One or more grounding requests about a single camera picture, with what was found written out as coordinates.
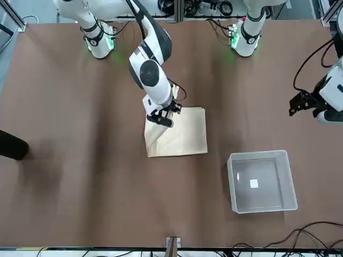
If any clear plastic box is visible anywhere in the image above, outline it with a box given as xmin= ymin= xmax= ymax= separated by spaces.
xmin=227 ymin=149 xmax=299 ymax=215

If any black vase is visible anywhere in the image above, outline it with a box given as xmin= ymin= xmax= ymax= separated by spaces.
xmin=0 ymin=129 xmax=29 ymax=162

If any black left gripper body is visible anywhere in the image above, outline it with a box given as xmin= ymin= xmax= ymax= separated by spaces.
xmin=312 ymin=93 xmax=329 ymax=119

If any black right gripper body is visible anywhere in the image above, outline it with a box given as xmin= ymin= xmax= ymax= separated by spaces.
xmin=160 ymin=103 xmax=176 ymax=120

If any black table cable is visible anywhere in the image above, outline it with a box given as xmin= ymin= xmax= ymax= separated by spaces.
xmin=232 ymin=221 xmax=343 ymax=252

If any aluminium frame rail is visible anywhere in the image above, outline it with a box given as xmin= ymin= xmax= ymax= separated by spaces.
xmin=93 ymin=13 xmax=243 ymax=22

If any aluminium profile post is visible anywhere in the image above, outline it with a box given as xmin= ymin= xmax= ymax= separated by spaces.
xmin=165 ymin=236 xmax=182 ymax=257
xmin=318 ymin=0 xmax=343 ymax=27
xmin=0 ymin=0 xmax=28 ymax=32

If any cream-colored tablecloth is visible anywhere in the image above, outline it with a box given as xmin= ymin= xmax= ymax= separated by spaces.
xmin=144 ymin=83 xmax=209 ymax=158

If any green circuit board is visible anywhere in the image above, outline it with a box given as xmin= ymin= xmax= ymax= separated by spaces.
xmin=228 ymin=23 xmax=240 ymax=49

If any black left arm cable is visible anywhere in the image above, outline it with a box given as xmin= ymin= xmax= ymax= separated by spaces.
xmin=293 ymin=34 xmax=343 ymax=92

